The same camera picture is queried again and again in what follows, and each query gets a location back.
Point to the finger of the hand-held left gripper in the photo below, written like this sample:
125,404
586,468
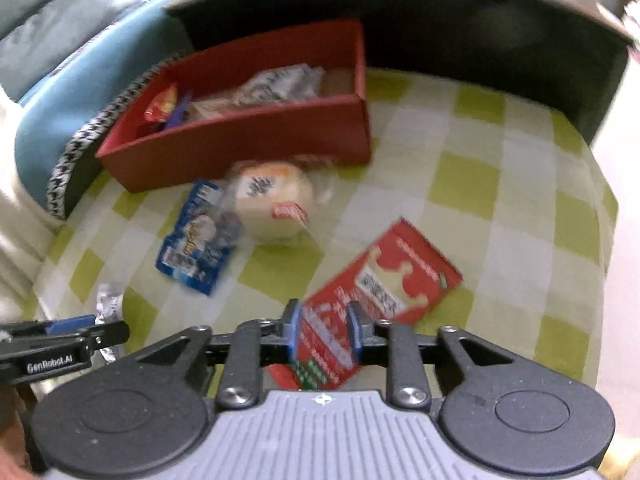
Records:
70,326
107,337

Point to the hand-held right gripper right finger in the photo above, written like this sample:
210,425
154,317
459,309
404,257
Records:
356,332

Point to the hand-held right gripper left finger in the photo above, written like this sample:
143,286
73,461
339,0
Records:
292,330

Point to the silver foil snack packet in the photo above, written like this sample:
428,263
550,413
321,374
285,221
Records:
110,302

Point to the red crown-print packet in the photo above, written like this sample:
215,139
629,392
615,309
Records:
395,270

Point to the red cardboard box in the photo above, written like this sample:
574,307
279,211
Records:
250,140

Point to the small red snack packet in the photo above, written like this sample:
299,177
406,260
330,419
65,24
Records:
162,105

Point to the white cloth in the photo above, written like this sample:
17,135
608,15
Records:
20,240

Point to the blue snack packet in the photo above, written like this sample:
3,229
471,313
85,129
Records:
195,245

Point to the bun in clear wrapper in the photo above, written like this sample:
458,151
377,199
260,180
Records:
270,200

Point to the green checkered cloth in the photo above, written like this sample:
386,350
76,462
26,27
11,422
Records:
500,210

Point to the houndstooth trimmed dark cushion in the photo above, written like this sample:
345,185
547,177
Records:
85,137

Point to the blue cushion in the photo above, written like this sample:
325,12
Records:
75,80

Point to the white crinkled packet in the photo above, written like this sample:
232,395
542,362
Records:
280,82

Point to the grey-green cushion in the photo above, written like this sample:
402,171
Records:
50,30

